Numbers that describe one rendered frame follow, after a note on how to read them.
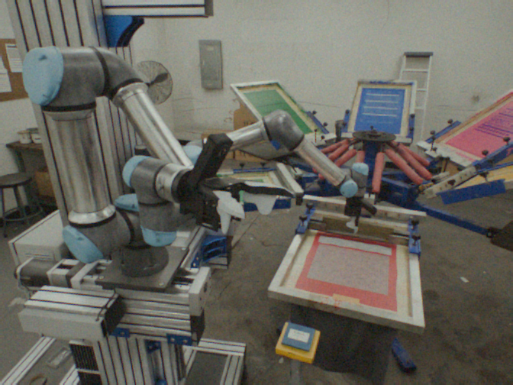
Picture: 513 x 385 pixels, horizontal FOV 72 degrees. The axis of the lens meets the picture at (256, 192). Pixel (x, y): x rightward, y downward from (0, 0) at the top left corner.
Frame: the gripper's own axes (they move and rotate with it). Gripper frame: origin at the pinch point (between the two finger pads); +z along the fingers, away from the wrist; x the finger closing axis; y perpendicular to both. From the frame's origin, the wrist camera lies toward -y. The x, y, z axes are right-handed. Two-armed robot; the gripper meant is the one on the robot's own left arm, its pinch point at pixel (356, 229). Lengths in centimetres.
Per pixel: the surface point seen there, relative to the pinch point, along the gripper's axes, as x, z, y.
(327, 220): 1.5, -3.2, 15.5
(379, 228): 1.5, -3.8, -10.9
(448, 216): -53, 9, -51
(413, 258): 15.1, 2.0, -27.1
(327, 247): 13.5, 5.5, 12.4
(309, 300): 59, 3, 12
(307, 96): -413, -6, 120
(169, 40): -413, -89, 374
